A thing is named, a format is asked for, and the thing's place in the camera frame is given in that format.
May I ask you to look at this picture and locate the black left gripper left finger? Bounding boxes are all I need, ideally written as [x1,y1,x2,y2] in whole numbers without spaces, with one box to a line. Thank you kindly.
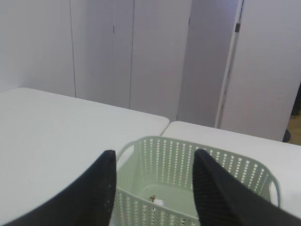
[0,150,117,226]

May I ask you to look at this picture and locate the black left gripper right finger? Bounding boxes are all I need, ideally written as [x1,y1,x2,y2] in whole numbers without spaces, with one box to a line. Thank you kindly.
[192,149,301,226]

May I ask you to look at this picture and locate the grey paper ball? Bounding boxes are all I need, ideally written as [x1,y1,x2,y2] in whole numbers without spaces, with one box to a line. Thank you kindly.
[153,199,165,206]

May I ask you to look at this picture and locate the green plastic woven basket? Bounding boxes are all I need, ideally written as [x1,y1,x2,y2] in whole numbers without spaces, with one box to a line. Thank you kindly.
[113,136,282,226]

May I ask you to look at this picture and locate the dark chair caster wheel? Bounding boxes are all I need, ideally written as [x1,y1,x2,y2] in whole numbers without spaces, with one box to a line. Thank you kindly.
[282,129,291,143]

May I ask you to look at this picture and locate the white folding partition panels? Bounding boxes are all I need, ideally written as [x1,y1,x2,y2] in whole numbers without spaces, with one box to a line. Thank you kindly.
[0,0,301,141]

